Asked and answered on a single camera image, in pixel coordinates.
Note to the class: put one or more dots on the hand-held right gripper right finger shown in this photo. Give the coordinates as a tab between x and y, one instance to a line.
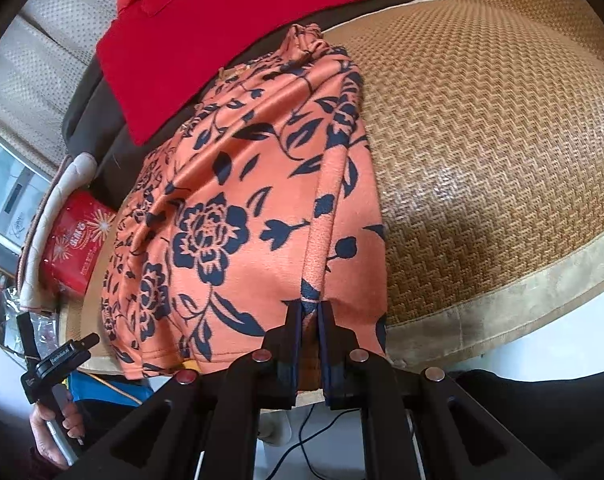
324	335

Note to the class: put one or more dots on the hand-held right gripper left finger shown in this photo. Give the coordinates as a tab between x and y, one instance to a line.
296	332

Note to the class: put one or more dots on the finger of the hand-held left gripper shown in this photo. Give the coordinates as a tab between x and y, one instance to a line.
84	345

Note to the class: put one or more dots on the orange floral top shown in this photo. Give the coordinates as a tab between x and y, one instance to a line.
232	210

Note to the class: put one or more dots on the person's left hand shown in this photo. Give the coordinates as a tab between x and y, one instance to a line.
57	440

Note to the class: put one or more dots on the blue bag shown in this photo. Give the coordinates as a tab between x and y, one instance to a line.
97	390

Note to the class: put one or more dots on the red printed box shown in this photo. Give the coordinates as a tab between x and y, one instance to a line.
77	245

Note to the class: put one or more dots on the brown leather sofa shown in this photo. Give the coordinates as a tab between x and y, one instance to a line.
89	110

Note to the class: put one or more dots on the woven bamboo mat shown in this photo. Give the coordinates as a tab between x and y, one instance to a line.
482	135

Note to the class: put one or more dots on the beige dotted curtain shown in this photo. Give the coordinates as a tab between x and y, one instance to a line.
32	60

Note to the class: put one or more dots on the red blanket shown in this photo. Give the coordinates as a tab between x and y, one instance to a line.
192	60

